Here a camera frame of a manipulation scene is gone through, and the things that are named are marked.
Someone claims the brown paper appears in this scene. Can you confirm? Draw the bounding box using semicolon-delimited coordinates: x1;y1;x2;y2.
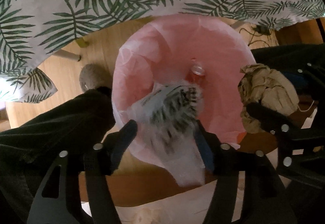
238;64;299;134

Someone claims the red cola can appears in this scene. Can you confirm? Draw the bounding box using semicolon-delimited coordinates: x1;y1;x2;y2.
185;59;206;86

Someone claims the black power adapter cable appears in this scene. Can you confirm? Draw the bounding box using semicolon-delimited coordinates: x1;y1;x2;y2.
238;24;278;47

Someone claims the clear plastic printed wrapper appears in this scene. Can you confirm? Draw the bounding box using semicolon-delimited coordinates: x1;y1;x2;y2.
128;81;205;187

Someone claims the pink bag trash bin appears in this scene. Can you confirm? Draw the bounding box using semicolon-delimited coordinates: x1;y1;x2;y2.
111;13;257;173

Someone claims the grey slipper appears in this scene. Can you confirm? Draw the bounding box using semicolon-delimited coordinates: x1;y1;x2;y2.
79;64;112;92

